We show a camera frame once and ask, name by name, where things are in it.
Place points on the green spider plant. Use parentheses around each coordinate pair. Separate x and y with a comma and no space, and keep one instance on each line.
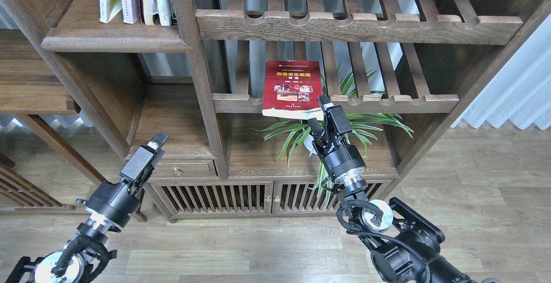
(363,124)

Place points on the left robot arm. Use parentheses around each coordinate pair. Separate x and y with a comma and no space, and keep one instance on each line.
(83,258)

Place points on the red cover book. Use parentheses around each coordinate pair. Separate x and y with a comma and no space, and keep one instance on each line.
(291,89)

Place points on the dark wooden bookshelf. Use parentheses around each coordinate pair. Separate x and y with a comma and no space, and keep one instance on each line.
(433,64)

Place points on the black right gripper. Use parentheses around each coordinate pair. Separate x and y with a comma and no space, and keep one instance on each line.
(340,161)

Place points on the white plant pot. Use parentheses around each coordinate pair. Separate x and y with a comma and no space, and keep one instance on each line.
(308,142)

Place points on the brass drawer knob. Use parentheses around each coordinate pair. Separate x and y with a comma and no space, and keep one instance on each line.
(177,171)

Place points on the white curtain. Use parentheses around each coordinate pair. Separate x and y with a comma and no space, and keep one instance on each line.
(520,94)

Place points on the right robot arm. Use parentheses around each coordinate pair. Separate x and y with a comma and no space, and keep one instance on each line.
(403,245)

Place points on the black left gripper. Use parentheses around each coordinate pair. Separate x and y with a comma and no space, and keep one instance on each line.
(113,200)

